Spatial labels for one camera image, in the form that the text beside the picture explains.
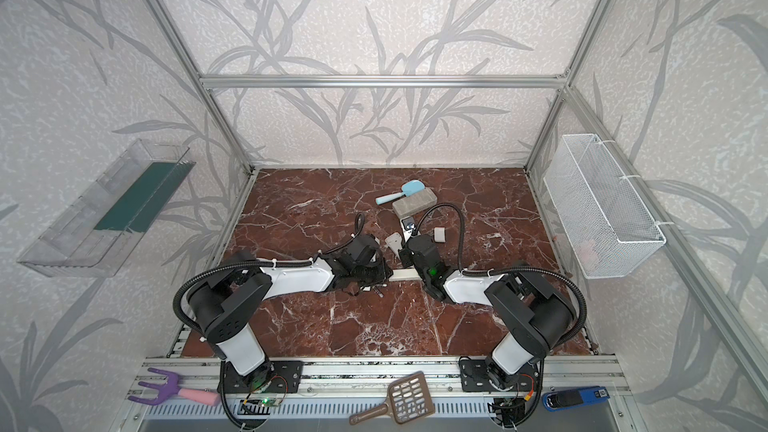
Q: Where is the white battery cover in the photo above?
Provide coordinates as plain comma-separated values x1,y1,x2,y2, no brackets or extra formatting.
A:
433,227,446,243

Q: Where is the slim white remote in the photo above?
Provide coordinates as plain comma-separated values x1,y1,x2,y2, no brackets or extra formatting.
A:
389,268,422,282

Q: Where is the white remote control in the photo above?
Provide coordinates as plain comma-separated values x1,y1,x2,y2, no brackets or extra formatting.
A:
385,232,403,255

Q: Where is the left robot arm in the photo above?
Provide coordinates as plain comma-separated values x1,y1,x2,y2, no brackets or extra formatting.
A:
172,234,393,378

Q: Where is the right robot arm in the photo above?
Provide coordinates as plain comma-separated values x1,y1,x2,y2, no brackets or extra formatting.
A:
399,203,587,391

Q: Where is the grey stone block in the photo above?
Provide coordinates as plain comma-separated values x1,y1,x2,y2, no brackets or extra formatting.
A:
392,188,437,220

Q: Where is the brown slotted scoop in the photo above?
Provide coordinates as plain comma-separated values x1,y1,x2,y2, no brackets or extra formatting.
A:
349,371,436,425

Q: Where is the blue black device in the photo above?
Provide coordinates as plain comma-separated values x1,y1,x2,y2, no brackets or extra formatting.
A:
542,386,610,412

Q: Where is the purple pink garden fork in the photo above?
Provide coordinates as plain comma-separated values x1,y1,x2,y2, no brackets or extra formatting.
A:
127,367,221,407

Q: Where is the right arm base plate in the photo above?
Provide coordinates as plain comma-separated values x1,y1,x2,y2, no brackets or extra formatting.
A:
458,356,539,395

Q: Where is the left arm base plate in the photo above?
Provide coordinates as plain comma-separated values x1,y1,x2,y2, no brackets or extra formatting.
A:
217,359,304,395

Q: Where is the white wire basket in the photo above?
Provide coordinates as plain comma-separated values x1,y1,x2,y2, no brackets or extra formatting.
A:
544,134,666,279

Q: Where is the clear plastic wall shelf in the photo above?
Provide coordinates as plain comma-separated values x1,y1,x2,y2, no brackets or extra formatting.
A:
18,139,196,278

